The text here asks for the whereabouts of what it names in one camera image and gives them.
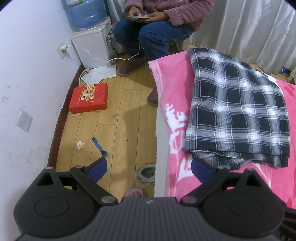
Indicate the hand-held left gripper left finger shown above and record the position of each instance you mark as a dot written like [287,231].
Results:
[98,168]

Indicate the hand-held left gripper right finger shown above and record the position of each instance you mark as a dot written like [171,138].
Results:
[201,170]

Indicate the black white plaid shirt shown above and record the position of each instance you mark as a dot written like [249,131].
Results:
[238,109]

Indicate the blue pen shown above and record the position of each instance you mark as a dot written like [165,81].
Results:
[100,147]

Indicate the crumpled tissue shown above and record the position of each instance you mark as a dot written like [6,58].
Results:
[81,144]

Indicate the purple slipper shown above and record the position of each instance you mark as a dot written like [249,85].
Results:
[134,192]

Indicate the grey shoe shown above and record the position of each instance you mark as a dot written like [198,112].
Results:
[145,173]

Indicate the red gift box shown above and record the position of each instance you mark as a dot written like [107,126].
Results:
[89,97]

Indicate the pink floral blanket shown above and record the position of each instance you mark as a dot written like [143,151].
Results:
[171,92]

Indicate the white paper on floor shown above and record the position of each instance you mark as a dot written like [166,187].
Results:
[99,73]

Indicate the white water dispenser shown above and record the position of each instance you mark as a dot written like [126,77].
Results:
[92,46]

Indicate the grey curtain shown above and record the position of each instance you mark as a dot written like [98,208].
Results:
[249,30]

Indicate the blue water bottle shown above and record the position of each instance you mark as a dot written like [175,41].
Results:
[84,12]

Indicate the white wall switch plate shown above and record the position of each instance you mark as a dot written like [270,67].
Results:
[24,120]

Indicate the white wall socket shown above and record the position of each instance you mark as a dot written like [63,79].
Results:
[62,51]

